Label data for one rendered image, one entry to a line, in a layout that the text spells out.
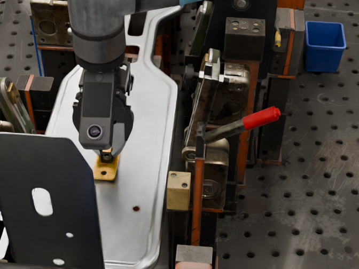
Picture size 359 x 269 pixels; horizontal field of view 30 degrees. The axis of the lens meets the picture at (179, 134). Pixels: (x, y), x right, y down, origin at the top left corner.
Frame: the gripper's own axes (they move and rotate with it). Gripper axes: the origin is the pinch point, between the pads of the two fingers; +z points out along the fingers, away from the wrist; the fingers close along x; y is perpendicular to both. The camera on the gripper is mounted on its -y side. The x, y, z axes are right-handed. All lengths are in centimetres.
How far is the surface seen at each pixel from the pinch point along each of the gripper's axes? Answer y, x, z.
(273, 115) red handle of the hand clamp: -1.1, -25.8, -12.2
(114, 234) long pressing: -14.1, -3.3, 2.2
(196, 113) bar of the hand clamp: -1.9, -14.5, -12.4
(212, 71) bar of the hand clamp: -0.4, -16.4, -19.2
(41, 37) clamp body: 37.9, 20.2, 6.9
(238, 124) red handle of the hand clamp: -0.5, -20.8, -9.2
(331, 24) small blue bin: 72, -46, 24
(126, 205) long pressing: -8.5, -4.4, 2.2
